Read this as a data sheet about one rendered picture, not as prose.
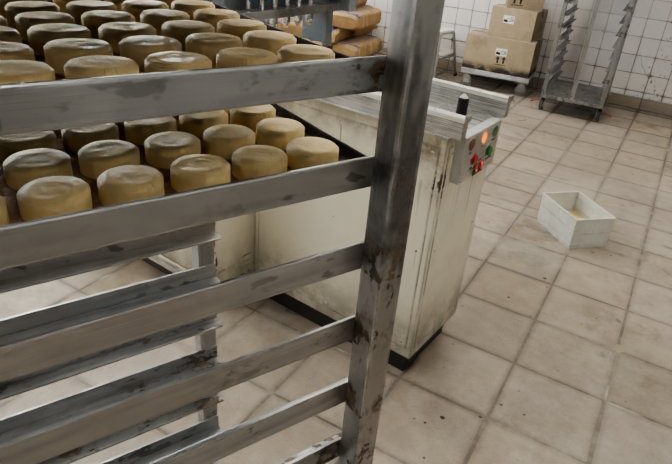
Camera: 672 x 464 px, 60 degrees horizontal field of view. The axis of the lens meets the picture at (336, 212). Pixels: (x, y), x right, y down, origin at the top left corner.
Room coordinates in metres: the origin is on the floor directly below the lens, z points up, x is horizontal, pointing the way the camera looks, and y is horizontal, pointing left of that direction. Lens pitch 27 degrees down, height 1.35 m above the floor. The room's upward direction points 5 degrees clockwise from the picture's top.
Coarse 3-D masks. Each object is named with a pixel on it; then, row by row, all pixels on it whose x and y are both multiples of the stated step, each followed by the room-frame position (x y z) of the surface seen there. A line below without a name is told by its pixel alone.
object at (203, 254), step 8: (192, 248) 0.85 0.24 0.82; (200, 248) 0.83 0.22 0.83; (208, 248) 0.84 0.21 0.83; (192, 256) 0.85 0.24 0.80; (200, 256) 0.83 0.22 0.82; (208, 256) 0.84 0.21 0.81; (192, 264) 0.85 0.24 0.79; (200, 264) 0.83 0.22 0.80; (200, 336) 0.83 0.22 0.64; (208, 336) 0.84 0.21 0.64; (200, 344) 0.83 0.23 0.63; (208, 344) 0.84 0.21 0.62; (208, 408) 0.84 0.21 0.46; (216, 408) 0.85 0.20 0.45; (200, 416) 0.84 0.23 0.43; (208, 416) 0.84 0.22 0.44
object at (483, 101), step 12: (432, 84) 1.84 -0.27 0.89; (444, 84) 1.81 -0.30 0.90; (456, 84) 1.81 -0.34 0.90; (432, 96) 1.83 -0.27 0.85; (444, 96) 1.81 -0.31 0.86; (456, 96) 1.79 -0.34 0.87; (468, 96) 1.77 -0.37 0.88; (480, 96) 1.74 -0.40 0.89; (492, 96) 1.72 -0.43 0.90; (504, 96) 1.72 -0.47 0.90; (468, 108) 1.76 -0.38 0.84; (480, 108) 1.74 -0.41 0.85; (492, 108) 1.72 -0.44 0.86; (504, 108) 1.70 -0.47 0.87
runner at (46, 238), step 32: (352, 160) 0.48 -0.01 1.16; (192, 192) 0.39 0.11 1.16; (224, 192) 0.41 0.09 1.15; (256, 192) 0.42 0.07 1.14; (288, 192) 0.44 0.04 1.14; (320, 192) 0.46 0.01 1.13; (32, 224) 0.32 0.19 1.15; (64, 224) 0.34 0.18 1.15; (96, 224) 0.35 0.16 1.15; (128, 224) 0.36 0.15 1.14; (160, 224) 0.37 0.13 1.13; (192, 224) 0.39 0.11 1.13; (0, 256) 0.31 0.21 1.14; (32, 256) 0.32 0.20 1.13
